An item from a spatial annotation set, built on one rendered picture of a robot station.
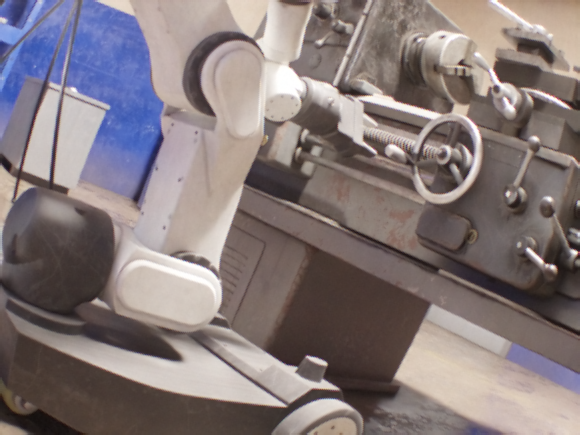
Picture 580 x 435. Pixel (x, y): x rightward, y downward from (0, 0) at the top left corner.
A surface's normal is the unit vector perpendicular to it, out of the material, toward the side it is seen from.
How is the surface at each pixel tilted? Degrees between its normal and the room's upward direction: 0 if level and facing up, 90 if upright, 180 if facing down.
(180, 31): 90
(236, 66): 90
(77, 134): 90
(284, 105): 124
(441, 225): 90
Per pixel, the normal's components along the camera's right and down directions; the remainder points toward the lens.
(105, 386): 0.33, 0.17
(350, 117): 0.66, -0.18
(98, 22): 0.55, 0.26
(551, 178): -0.74, -0.29
